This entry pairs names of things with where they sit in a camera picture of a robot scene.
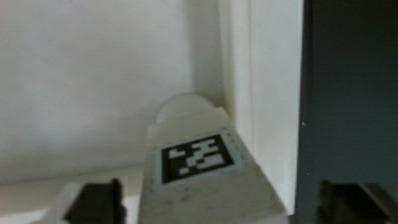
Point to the white L-shaped obstacle wall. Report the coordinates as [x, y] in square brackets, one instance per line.
[276, 60]

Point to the white square table top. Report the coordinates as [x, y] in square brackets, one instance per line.
[101, 58]

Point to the white leg with tag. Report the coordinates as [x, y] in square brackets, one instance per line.
[205, 186]

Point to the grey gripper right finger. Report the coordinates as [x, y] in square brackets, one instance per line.
[356, 203]

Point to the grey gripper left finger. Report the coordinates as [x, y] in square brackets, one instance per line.
[88, 204]

